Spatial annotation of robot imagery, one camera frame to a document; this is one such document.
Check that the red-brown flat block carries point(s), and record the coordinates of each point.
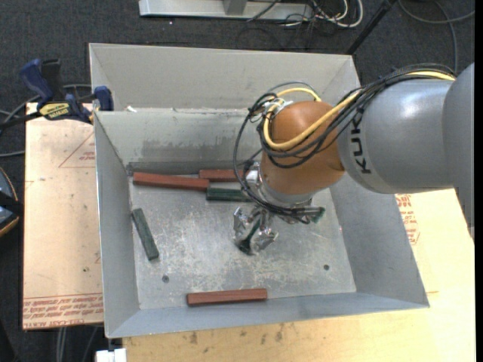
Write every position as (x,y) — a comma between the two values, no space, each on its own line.
(226,297)
(170,181)
(220,175)

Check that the brown cardboard board, red print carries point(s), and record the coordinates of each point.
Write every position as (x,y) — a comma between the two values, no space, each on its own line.
(60,221)

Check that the grey metal bin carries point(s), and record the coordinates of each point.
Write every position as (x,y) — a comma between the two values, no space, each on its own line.
(211,247)

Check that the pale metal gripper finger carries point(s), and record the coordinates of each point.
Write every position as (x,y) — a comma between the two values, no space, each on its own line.
(240,221)
(265,237)

